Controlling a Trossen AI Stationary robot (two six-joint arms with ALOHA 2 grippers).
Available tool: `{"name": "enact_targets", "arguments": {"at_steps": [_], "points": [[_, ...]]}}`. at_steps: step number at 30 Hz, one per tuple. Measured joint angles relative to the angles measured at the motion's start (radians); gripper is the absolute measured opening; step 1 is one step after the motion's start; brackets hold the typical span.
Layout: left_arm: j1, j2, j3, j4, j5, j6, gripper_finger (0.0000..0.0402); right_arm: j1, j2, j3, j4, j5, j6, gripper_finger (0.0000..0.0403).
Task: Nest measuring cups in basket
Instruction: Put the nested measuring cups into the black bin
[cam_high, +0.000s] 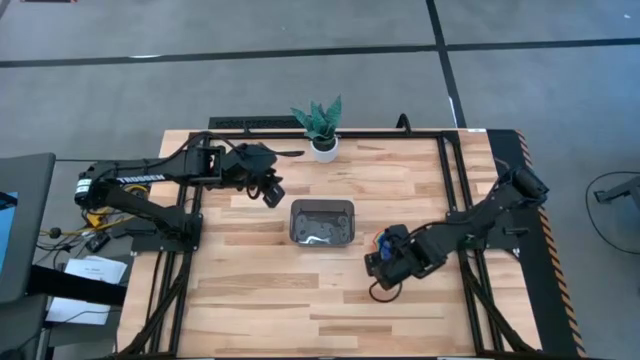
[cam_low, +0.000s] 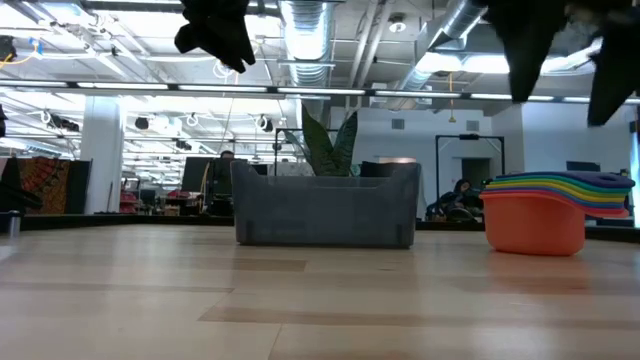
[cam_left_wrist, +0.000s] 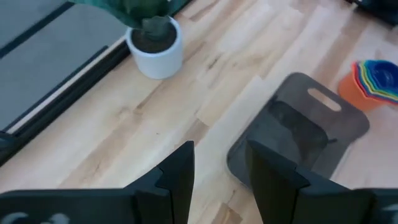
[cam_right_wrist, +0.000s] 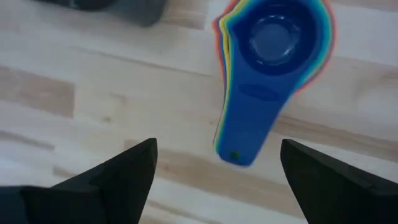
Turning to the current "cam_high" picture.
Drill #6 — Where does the black cable bundle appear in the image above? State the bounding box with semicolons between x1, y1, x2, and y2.
458;249;534;354
122;251;194;357

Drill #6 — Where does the small black box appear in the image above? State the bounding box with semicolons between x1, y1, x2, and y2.
84;233;111;253

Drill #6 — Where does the black metal table frame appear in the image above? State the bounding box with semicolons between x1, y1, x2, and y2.
119;128;539;359

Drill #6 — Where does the white paper sheet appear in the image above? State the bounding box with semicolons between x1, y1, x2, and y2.
63;255;129;285
45;297;111;326

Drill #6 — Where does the yellow cable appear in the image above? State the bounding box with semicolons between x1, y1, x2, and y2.
82;183;151;230

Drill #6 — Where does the smoky grey plastic basket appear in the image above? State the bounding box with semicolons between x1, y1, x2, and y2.
288;198;357;249

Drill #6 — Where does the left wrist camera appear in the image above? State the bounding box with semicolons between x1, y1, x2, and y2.
261;181;287;209

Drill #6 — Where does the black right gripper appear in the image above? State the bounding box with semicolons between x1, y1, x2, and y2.
376;224;424;291

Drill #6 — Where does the grey chair base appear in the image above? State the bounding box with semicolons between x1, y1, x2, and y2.
593;174;640;206

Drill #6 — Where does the black hazard-striped floor mat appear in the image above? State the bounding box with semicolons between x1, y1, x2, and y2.
487;128;589;359

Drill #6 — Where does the blue-lit monitor screen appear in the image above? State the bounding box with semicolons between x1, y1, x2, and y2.
0;191;19;276

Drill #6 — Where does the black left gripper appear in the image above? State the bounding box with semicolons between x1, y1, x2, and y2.
223;143;306;194

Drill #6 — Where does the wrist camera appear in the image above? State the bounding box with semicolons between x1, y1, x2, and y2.
364;251;383;278
261;181;287;209

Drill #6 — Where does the white plant pot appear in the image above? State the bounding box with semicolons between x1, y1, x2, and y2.
309;134;340;164

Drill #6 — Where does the green artificial plant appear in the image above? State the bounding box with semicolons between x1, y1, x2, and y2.
291;95;344;142

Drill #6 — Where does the black desk bar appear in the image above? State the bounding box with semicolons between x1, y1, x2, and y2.
27;264;126;307

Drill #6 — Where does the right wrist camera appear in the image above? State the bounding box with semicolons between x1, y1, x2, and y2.
364;251;383;278

